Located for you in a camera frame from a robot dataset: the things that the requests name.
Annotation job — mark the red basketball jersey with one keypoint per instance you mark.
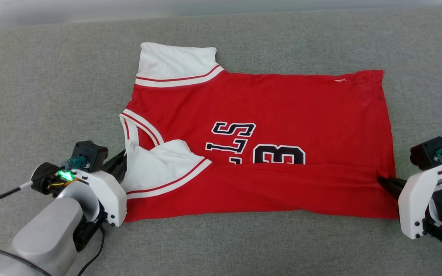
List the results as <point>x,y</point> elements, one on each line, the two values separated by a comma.
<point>282,107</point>

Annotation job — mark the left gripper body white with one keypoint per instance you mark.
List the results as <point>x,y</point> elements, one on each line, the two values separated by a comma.
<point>111,195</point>

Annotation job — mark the teal left camera connector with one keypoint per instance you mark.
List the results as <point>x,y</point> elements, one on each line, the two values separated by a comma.
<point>77,163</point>

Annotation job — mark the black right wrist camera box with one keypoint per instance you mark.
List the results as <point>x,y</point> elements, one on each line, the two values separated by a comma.
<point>428,153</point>

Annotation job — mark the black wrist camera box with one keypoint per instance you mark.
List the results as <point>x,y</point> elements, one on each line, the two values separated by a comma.
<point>428,153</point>
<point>90,152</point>

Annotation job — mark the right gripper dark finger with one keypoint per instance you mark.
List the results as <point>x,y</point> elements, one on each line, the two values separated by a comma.
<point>393,183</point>
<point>394,191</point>

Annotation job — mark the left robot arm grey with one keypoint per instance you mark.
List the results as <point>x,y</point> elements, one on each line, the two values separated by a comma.
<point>44,237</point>

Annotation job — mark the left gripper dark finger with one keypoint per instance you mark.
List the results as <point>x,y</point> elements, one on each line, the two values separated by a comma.
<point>118,172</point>
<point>118,160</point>

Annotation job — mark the grey fabric sofa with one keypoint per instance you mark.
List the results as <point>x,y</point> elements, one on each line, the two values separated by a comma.
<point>244,249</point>

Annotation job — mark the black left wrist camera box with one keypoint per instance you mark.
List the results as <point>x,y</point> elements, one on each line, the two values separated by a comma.
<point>90,152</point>

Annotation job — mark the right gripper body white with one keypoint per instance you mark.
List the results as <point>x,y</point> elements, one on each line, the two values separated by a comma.
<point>416,199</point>

